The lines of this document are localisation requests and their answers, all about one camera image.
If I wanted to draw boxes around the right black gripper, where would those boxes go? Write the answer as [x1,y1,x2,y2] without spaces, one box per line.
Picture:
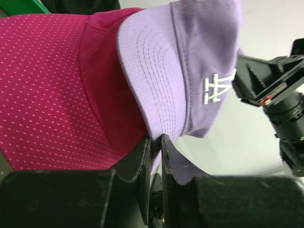
[234,38,304,107]

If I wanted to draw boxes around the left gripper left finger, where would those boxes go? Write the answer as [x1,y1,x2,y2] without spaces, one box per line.
[113,137,152,225]

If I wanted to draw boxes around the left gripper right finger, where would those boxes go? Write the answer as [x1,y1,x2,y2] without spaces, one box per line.
[161,134,210,228]

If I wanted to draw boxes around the lavender cap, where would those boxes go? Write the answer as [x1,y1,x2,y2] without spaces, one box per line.
[117,0,245,186]

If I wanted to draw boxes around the magenta cap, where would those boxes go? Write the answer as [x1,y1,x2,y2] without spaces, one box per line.
[0,8,147,171]

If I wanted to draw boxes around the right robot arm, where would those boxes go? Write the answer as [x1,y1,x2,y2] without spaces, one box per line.
[232,38,304,177]

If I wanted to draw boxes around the black beige cap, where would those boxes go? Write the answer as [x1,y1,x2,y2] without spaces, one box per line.
[41,0,121,15]

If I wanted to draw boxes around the green plastic bin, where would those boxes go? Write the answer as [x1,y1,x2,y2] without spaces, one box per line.
[0,0,50,18]

